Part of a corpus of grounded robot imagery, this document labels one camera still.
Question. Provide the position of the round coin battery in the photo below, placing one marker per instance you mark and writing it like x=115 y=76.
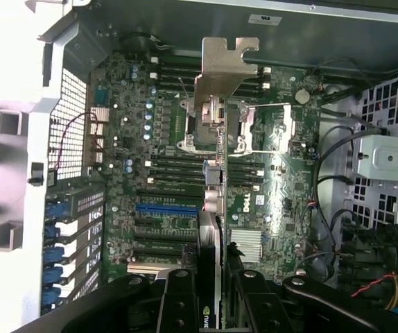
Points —
x=302 y=96

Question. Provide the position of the CPU socket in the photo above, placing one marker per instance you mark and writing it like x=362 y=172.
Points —
x=189 y=128

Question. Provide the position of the open black PC case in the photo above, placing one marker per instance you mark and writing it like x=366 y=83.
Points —
x=324 y=34

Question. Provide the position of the finned voltage regulator heatsink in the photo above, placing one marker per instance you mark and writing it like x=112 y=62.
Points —
x=99 y=115

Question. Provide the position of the blue expansion slot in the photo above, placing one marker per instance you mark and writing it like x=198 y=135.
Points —
x=164 y=209

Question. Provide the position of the open socket cover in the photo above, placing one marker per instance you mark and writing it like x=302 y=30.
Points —
x=244 y=132

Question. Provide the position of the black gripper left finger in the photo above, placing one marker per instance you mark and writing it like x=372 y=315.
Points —
x=178 y=305

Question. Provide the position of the green motherboard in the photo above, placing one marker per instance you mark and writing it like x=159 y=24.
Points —
x=282 y=180

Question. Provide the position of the silver drive cage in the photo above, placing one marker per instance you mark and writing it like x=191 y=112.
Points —
x=386 y=156

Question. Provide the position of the silver chipset heatsink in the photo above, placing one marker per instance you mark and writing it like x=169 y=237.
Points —
x=252 y=243

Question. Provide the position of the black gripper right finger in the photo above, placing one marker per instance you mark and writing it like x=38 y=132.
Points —
x=254 y=305

